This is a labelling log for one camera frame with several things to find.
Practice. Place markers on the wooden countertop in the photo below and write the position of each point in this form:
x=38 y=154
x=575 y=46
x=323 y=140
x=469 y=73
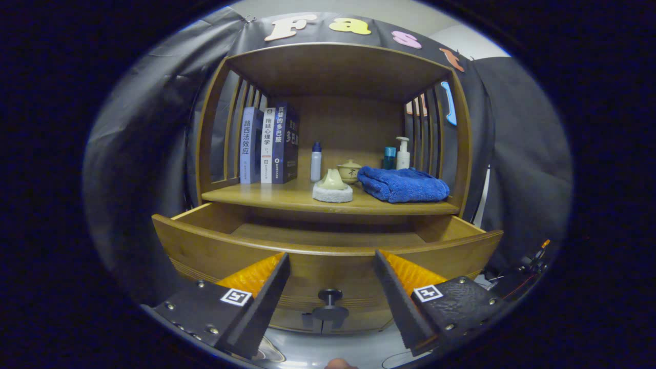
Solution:
x=287 y=195

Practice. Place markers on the beige lidded teacup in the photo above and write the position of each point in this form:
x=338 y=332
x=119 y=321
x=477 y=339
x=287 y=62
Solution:
x=351 y=171

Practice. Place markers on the teal bottle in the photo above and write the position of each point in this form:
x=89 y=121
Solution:
x=389 y=159

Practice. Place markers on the wooden cabinet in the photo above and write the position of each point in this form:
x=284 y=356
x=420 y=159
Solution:
x=348 y=128

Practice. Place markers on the white shoe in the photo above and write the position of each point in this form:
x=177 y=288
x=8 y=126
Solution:
x=270 y=351

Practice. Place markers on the light blue book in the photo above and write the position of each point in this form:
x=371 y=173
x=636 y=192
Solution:
x=248 y=146

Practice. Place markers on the blue folded towel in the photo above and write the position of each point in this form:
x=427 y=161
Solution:
x=405 y=185

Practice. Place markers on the pale green scrub brush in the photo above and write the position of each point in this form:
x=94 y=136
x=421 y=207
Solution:
x=332 y=190

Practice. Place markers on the white pump bottle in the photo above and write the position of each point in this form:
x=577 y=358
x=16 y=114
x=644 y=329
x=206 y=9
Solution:
x=403 y=156

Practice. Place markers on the white book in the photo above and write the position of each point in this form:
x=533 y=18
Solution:
x=267 y=146

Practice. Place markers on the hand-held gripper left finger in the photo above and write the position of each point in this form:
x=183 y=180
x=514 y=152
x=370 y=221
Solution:
x=261 y=312

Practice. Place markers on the wooden drawer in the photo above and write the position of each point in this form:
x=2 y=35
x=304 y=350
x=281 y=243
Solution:
x=205 y=251

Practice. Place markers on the black backdrop cloth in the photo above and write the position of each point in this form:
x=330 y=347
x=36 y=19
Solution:
x=133 y=154

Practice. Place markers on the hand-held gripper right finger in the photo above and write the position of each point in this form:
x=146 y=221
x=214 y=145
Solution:
x=402 y=312

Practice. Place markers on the small white bottle blue cap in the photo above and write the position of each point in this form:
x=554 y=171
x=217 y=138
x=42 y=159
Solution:
x=315 y=164

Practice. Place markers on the dark tool with orange tip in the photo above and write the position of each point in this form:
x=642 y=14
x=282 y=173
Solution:
x=523 y=271

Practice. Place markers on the dark blue book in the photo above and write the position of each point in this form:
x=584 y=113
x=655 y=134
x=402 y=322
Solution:
x=286 y=146

